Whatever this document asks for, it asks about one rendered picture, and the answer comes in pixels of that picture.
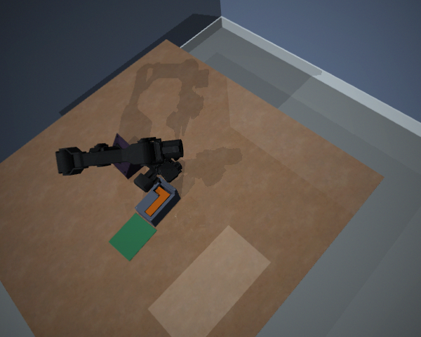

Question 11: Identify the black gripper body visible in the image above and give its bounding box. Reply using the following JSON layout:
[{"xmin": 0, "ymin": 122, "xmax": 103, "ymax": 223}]
[{"xmin": 134, "ymin": 164, "xmax": 158, "ymax": 192}]

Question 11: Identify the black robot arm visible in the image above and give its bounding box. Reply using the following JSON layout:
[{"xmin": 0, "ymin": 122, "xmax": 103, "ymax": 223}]
[{"xmin": 55, "ymin": 137, "xmax": 184, "ymax": 183}]

